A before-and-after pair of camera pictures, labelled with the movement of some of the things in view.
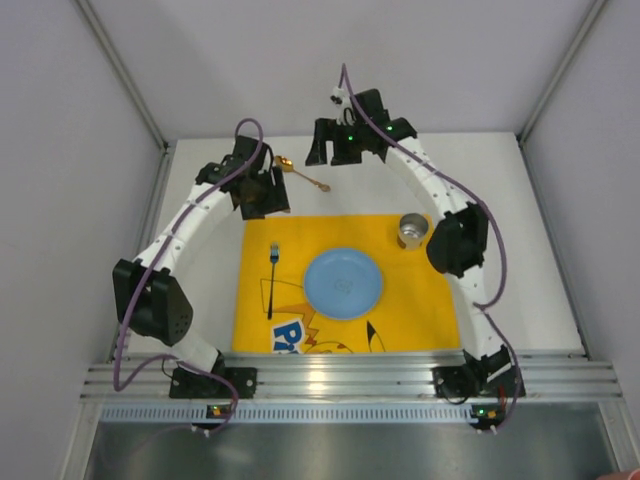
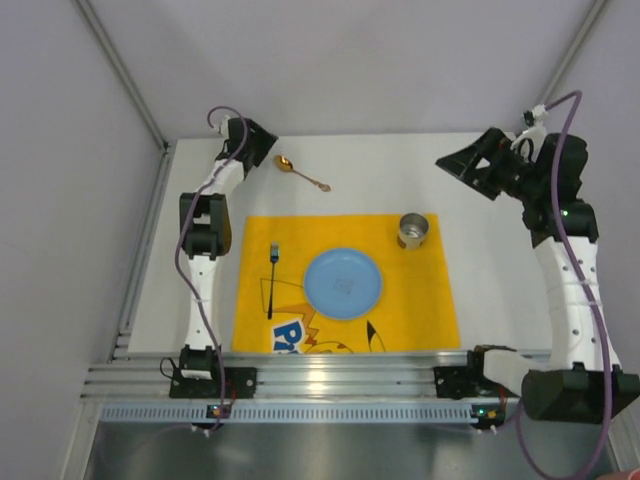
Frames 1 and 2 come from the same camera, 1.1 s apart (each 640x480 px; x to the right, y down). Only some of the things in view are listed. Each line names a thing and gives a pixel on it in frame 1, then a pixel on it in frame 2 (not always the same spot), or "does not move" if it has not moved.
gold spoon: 287,165 does not move
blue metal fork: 274,258 does not move
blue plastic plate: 343,284 does not move
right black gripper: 336,134 -> 498,165
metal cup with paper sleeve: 413,228 does not move
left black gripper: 270,187 -> 255,148
